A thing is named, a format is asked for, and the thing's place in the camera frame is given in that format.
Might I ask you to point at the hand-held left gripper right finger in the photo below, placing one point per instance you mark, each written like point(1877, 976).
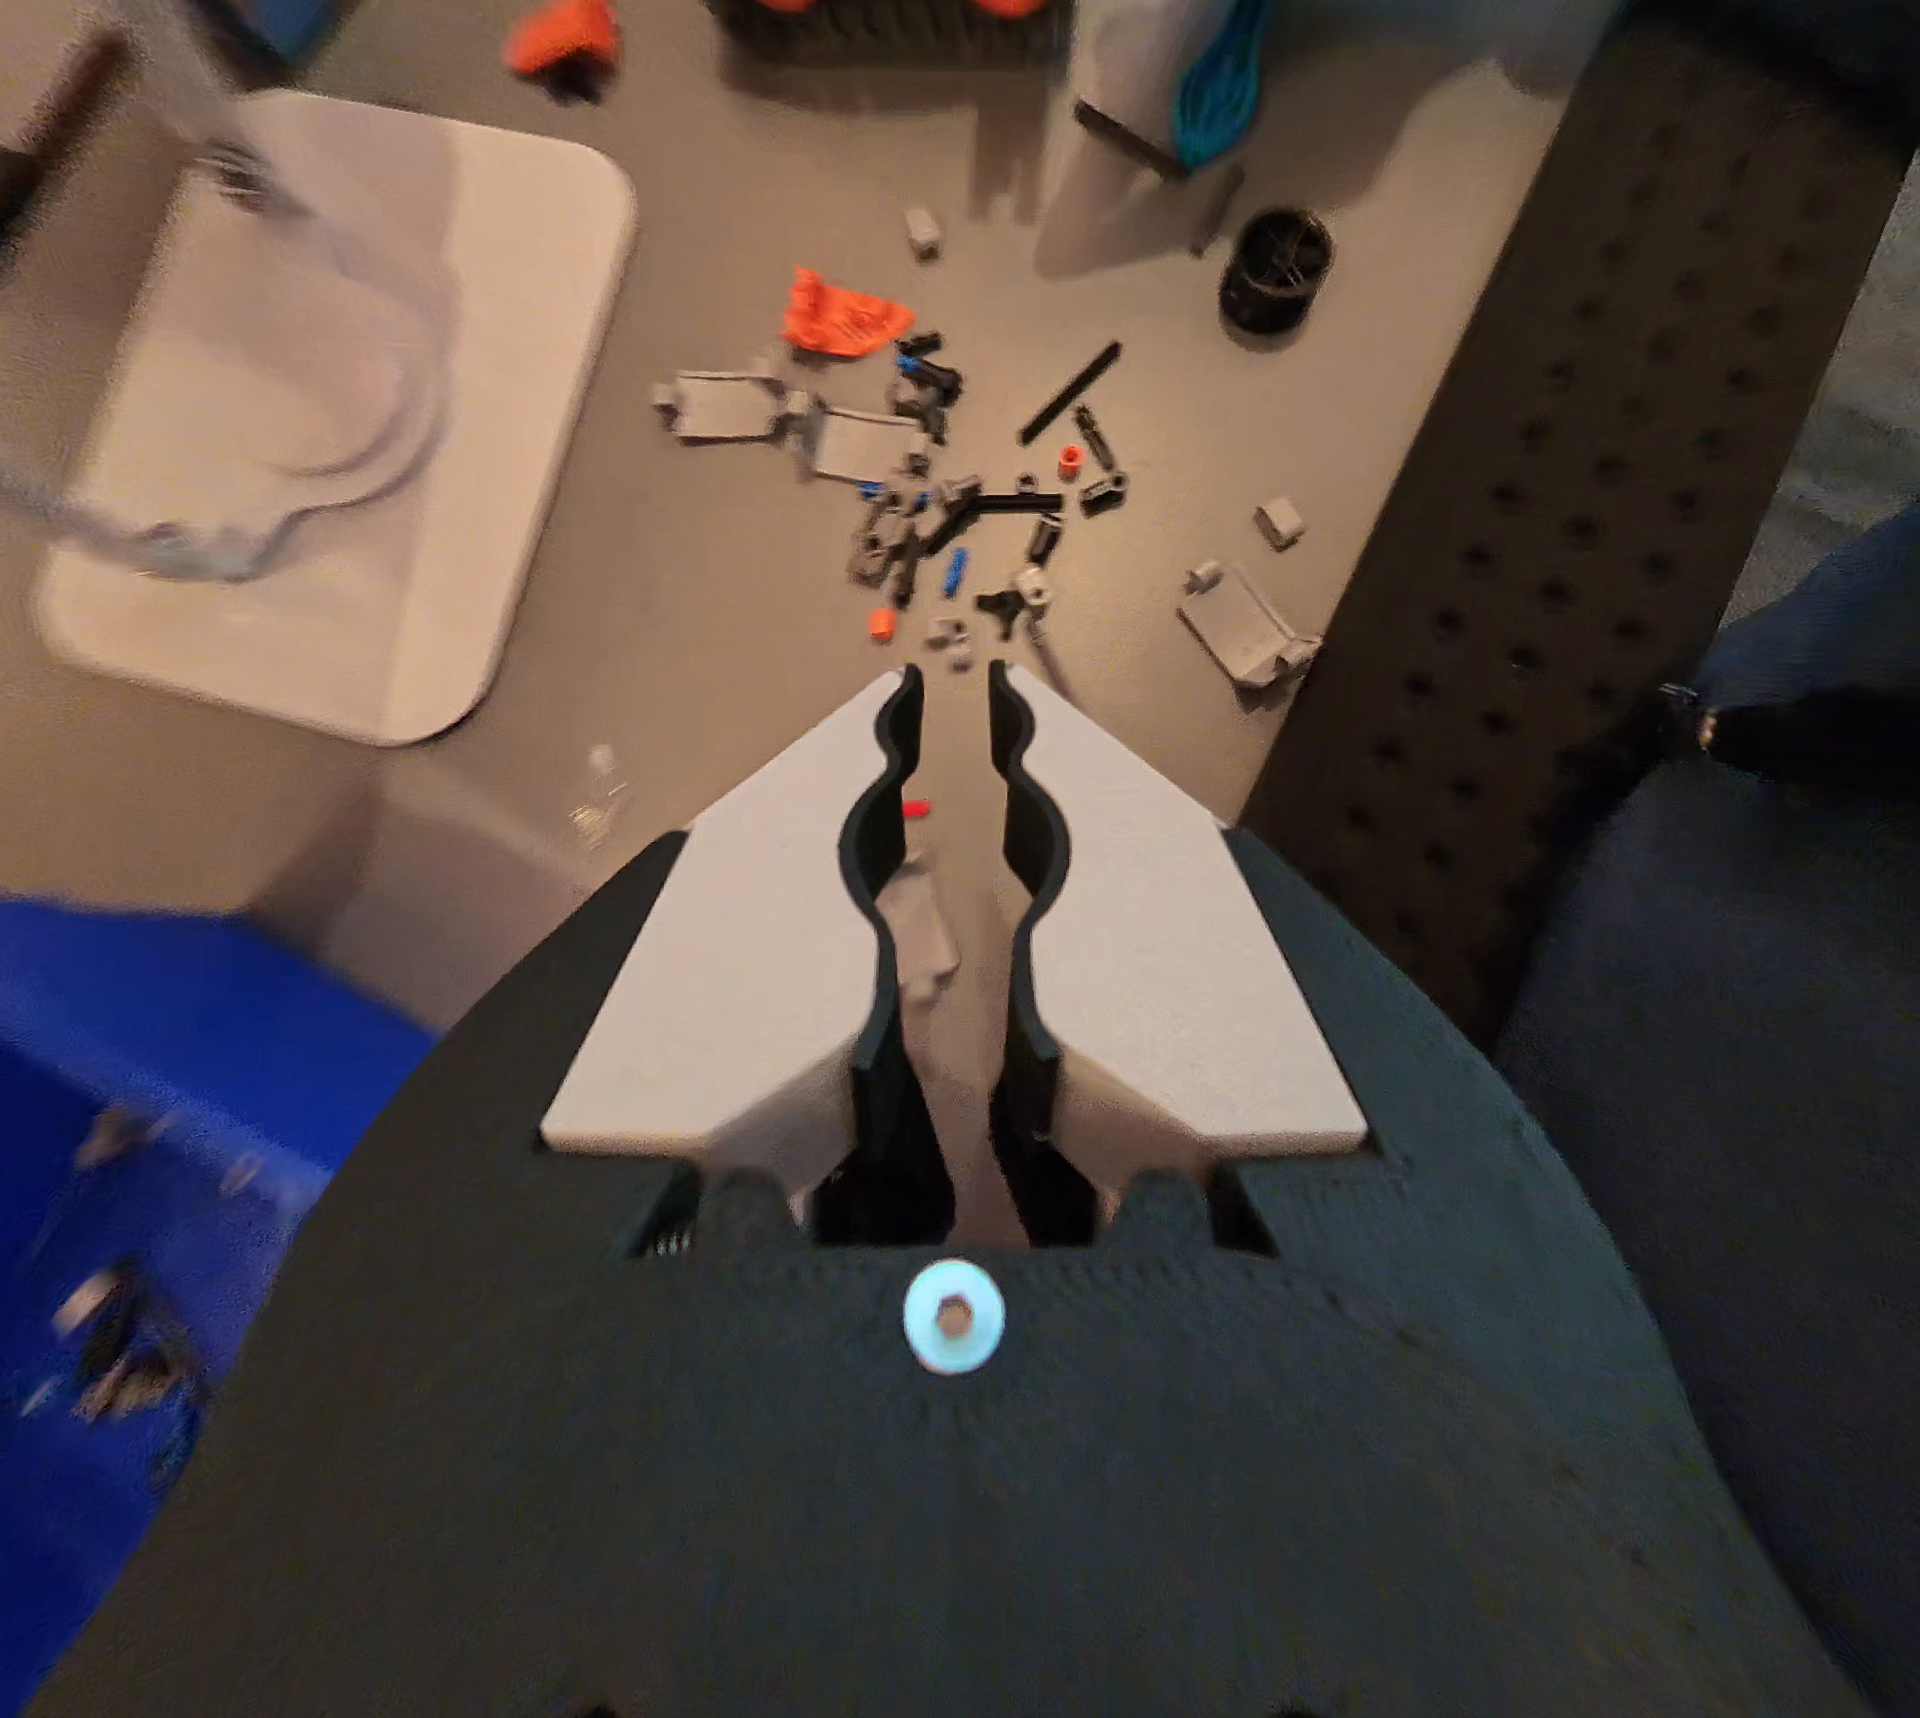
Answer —
point(1200, 1000)

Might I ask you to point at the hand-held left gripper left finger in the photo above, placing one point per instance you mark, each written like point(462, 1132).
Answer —
point(706, 1000)

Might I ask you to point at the black toy wheel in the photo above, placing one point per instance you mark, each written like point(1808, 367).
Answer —
point(1276, 271)

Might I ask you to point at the blue plastic bin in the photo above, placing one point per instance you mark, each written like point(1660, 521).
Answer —
point(150, 1000)

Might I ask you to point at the pile of toy parts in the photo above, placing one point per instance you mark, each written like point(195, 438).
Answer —
point(120, 1328)

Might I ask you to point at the light blue brick tool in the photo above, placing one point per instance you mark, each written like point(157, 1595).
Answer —
point(1230, 53)

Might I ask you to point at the small clear plastic bag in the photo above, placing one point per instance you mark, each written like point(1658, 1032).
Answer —
point(600, 797)

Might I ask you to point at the long black toy axle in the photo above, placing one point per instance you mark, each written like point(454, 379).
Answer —
point(1134, 141)

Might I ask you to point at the small grey toy cube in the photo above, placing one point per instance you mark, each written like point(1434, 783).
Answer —
point(923, 234)

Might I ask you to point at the small pale grey toy clip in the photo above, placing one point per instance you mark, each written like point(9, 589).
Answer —
point(1279, 523)

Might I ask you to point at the dark grey toy beam assembly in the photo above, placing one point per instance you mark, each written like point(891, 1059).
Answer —
point(893, 534)

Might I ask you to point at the orange ribbed toy wedge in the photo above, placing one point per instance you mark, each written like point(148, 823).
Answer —
point(840, 315)

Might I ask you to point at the scattered black toy pins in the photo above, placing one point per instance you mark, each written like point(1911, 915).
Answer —
point(1000, 501)

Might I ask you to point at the orange toy cone part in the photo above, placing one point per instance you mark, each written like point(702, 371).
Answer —
point(564, 39)

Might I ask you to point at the white book stand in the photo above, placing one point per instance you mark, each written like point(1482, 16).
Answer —
point(494, 397)

